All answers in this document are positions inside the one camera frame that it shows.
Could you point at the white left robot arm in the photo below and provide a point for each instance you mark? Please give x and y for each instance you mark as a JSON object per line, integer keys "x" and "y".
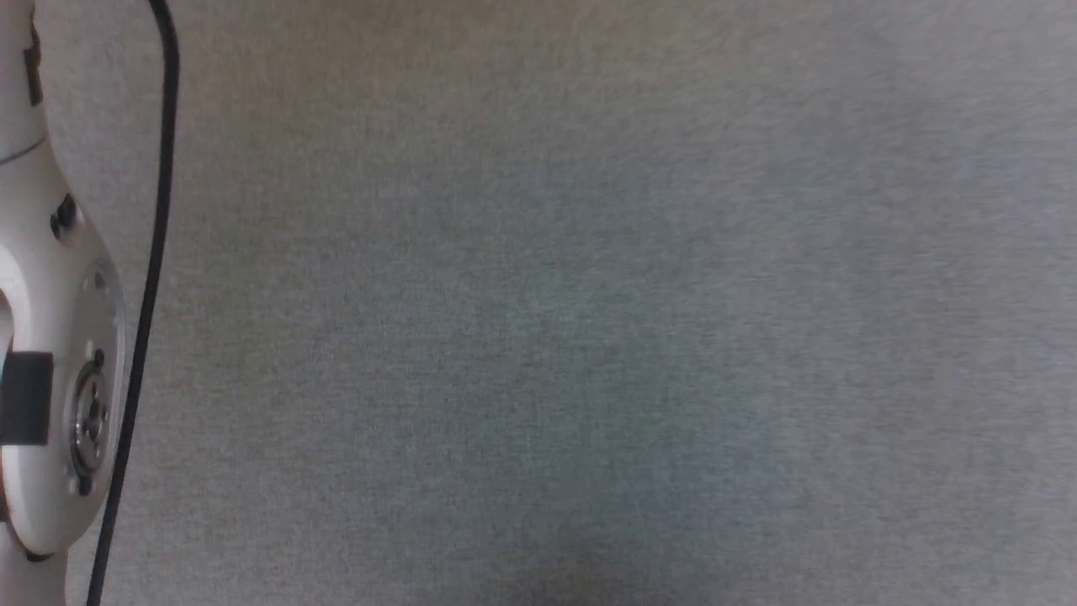
{"x": 50, "y": 278}

